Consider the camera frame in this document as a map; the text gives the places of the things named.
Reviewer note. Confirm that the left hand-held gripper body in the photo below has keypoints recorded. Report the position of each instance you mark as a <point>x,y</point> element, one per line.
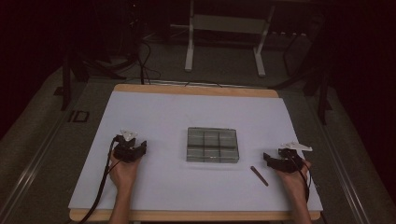
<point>124,152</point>

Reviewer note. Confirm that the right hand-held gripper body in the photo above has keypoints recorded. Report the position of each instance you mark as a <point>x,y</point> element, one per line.
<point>289,161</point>

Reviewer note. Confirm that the dark brown stick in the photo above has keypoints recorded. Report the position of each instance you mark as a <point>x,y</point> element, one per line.
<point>259,176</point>

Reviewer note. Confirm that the clear plastic compartment box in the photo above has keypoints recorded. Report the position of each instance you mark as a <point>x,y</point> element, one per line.
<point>212,145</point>

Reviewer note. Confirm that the person's right hand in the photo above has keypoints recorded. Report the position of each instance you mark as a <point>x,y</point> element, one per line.
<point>294,182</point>

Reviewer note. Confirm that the person's left hand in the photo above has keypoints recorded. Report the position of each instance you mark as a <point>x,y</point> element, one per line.
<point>124,174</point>

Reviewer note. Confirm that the white table mat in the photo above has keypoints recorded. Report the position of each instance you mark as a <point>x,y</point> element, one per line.
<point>186,186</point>

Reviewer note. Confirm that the black metal stand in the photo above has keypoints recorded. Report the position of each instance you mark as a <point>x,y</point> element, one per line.
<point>320,90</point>

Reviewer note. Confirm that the black tripod stand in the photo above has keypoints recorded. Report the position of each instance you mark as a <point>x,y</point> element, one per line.
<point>77,71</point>

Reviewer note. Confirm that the white metal stand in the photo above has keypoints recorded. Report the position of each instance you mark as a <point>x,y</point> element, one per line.
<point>229,25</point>

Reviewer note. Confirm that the metal floor rail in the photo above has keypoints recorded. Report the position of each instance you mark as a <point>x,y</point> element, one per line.
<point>339,161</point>
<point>31,168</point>

